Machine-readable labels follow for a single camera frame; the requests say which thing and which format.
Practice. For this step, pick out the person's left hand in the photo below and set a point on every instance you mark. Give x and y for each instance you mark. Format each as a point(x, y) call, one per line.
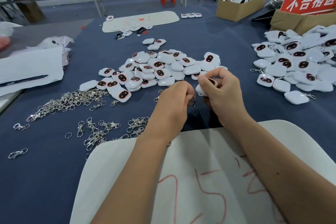
point(170, 113)

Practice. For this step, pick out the person's right hand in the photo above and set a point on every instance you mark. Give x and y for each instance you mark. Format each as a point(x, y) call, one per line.
point(225, 100)

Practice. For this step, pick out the white tag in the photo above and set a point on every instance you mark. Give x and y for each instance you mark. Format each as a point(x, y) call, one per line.
point(199, 91)

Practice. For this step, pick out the person's left forearm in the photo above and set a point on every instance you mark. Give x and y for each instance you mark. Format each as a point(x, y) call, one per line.
point(134, 182)

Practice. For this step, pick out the person's right forearm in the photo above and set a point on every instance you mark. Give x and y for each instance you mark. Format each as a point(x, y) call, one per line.
point(281, 171)

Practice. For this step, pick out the white foam board red marks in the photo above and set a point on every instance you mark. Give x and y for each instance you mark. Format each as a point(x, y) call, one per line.
point(204, 161)

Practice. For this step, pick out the small white plastic part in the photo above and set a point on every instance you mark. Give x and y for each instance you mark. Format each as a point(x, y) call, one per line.
point(198, 15)
point(184, 15)
point(191, 15)

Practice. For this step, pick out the long white foam board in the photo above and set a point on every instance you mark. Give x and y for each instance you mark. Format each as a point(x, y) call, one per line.
point(164, 18)

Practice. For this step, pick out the flat brown cardboard box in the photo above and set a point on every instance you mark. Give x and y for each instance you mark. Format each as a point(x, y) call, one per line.
point(290, 22)

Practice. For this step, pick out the white paper sheet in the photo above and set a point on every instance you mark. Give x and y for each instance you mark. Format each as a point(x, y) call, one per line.
point(29, 63)

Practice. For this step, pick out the black pen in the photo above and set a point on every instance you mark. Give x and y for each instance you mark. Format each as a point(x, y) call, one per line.
point(23, 80)

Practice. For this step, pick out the orange bag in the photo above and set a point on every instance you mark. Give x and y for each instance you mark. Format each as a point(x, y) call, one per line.
point(4, 42)

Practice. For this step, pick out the white plastic bag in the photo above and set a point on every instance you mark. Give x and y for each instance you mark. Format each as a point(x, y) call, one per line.
point(8, 28)

